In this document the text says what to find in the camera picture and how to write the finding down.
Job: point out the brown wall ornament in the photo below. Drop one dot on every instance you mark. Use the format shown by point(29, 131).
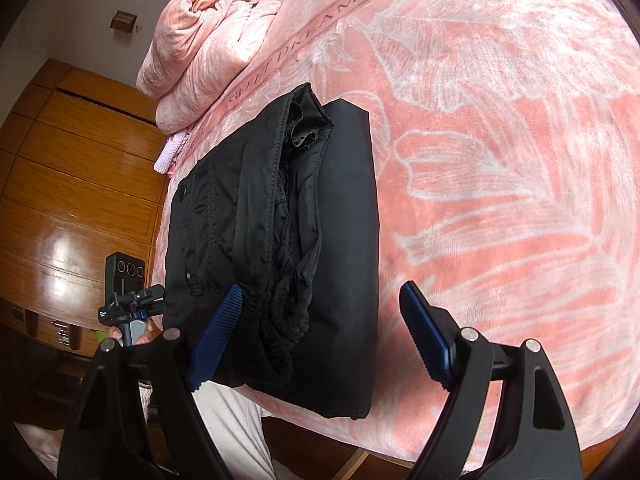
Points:
point(124, 20)

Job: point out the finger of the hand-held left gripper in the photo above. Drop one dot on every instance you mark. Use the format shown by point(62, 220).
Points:
point(150, 309)
point(150, 292)

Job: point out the person's white trouser leg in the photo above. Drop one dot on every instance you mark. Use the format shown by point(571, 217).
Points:
point(235, 435)

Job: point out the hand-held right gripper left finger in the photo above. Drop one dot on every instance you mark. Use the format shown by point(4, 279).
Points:
point(220, 340)

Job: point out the person's left hand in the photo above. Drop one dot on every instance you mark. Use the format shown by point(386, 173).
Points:
point(142, 338)

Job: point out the wooden wardrobe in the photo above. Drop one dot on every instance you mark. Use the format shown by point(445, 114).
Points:
point(75, 185)

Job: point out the black jacket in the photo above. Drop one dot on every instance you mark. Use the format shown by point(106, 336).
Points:
point(340, 260)

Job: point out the white pink towel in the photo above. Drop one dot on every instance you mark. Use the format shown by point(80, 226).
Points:
point(167, 157)

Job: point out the pink printed bed blanket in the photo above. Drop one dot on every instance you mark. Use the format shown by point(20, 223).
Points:
point(500, 160)

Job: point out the folded pink quilt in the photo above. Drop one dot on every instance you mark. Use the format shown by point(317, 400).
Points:
point(210, 35)

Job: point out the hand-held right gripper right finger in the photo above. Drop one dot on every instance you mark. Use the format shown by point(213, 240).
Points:
point(425, 335)

